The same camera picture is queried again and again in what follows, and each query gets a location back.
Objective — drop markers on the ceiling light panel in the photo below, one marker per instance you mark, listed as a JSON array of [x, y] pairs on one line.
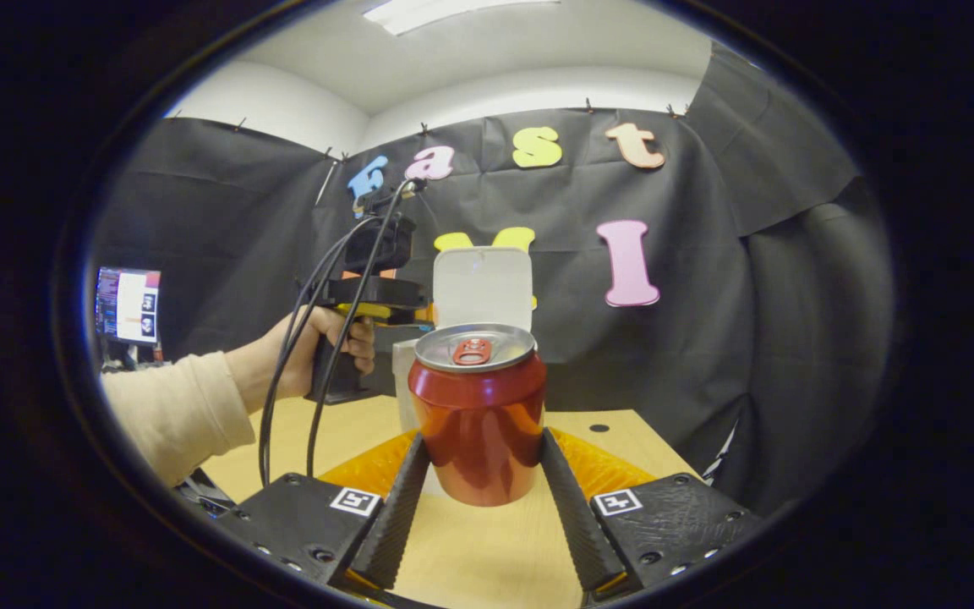
[[445, 10]]

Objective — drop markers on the white desktop garbage bin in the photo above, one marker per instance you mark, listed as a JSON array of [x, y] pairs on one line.
[[483, 288]]

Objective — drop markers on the computer monitor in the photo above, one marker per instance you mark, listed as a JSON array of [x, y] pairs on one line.
[[128, 304]]

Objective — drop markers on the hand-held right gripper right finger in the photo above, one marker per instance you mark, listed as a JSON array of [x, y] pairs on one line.
[[571, 524]]

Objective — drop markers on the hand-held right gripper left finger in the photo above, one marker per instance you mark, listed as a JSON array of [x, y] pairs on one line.
[[394, 524]]

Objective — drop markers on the red pop can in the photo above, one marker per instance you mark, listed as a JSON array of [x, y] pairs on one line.
[[478, 423]]

